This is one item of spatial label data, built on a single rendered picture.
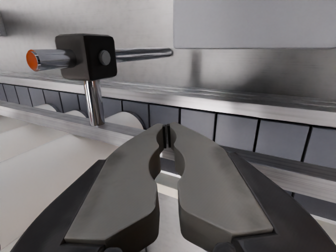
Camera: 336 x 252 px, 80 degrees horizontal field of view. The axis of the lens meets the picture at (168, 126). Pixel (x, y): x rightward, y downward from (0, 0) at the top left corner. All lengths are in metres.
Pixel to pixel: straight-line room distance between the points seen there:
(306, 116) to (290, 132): 0.02
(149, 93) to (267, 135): 0.13
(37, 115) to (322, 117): 0.24
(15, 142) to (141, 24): 0.19
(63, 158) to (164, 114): 0.11
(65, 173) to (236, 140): 0.15
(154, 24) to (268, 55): 0.14
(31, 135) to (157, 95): 0.14
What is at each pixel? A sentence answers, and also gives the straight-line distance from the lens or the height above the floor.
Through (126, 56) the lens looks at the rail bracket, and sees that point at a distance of 0.19.
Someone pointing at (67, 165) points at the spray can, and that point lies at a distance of 0.17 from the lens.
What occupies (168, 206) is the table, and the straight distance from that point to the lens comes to 0.36.
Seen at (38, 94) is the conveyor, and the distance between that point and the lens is 0.38.
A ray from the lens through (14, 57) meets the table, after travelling 0.52.
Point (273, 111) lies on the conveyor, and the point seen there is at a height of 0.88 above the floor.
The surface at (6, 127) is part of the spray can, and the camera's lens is 0.31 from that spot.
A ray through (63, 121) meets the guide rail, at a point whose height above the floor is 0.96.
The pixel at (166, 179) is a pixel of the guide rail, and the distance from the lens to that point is 0.23.
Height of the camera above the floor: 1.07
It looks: 56 degrees down
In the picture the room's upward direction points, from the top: 126 degrees counter-clockwise
